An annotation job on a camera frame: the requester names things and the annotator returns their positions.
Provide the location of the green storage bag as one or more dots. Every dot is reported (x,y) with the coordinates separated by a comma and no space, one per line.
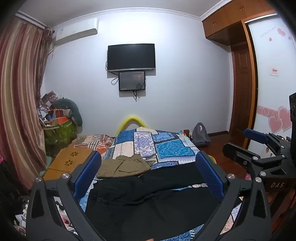
(60,133)

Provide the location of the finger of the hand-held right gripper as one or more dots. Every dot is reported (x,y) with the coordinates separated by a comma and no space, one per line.
(240,155)
(252,134)

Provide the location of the wooden folding table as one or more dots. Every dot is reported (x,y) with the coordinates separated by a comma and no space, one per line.
(67,160)

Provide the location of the wooden door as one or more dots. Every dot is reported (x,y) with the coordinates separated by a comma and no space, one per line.
(241,92)

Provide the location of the grey plush pillow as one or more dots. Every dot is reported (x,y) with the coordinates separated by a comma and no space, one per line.
(74,109)

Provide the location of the striped curtain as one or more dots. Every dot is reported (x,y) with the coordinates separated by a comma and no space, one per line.
(20,92)

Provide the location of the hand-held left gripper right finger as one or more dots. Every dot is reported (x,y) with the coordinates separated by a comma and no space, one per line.
(209,176)

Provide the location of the pile of papers and boxes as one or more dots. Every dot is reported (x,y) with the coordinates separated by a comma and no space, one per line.
(47,102)

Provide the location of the black wall television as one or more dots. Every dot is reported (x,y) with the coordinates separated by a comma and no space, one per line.
(130,56)

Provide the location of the black pants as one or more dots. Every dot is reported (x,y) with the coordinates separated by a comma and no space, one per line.
(148,204)

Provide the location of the wooden wardrobe cabinet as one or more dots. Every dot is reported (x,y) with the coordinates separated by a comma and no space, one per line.
(222,25)

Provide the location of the white heart-print sliding door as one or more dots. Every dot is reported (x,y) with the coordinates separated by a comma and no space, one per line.
(270,81)

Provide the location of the yellow foam bed guard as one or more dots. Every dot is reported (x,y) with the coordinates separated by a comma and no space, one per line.
(133,120)

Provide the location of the blue patchwork blanket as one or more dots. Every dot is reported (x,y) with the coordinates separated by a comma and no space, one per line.
(171,148)

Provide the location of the small black monitor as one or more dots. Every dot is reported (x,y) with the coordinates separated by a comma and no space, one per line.
(131,81)

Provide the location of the khaki pants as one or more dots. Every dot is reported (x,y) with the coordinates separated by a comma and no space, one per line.
(122,166)

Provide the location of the striped bed sheet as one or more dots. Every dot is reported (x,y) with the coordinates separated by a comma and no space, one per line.
(92,142)

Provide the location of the white air conditioner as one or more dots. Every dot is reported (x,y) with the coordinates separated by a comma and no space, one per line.
(76,30)

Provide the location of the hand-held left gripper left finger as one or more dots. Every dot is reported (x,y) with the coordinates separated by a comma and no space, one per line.
(89,171)

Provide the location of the grey backpack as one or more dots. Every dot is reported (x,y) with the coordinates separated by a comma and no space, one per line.
(200,134)

